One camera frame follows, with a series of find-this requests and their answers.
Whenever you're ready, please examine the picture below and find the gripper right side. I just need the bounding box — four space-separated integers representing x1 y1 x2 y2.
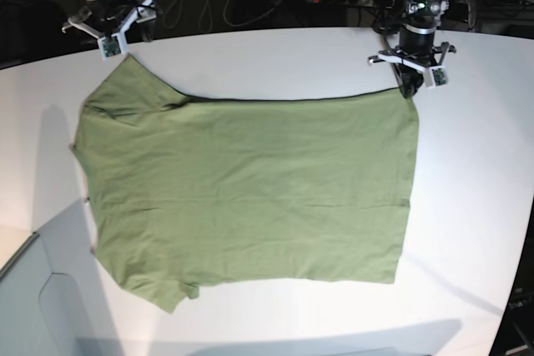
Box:
62 0 162 43

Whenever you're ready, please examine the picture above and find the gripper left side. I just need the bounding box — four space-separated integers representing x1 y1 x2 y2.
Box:
368 30 456 98

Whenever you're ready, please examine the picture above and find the wrist camera right side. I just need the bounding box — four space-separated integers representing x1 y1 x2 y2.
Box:
97 35 127 60

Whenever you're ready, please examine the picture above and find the green T-shirt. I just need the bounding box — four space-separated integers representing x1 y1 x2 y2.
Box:
72 57 419 313

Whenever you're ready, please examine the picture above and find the grey looped cable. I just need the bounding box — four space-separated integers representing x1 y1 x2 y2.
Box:
161 0 289 30

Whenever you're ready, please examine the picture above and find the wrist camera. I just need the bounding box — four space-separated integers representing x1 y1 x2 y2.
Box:
424 65 449 88
97 35 127 60

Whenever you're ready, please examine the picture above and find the wrist camera left side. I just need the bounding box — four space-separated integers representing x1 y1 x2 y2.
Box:
424 65 449 88

